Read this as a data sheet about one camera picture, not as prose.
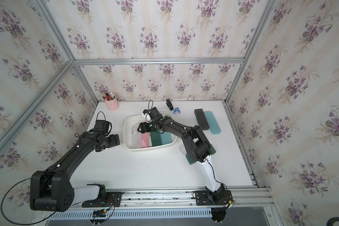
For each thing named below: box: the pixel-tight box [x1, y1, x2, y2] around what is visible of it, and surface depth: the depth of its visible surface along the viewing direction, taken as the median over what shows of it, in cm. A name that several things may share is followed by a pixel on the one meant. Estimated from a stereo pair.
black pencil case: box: [193, 108, 210, 131], surface depth 110 cm
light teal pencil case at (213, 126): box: [203, 110, 222, 135], surface depth 109 cm
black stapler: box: [165, 98, 174, 111], surface depth 117 cm
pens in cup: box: [102, 90, 116, 101], surface depth 112 cm
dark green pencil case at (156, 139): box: [150, 131, 163, 147], surface depth 97 cm
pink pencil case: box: [141, 132, 150, 149], surface depth 96 cm
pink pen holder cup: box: [103, 95, 120, 111], surface depth 110 cm
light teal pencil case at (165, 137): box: [160, 131, 173, 145], surface depth 97 cm
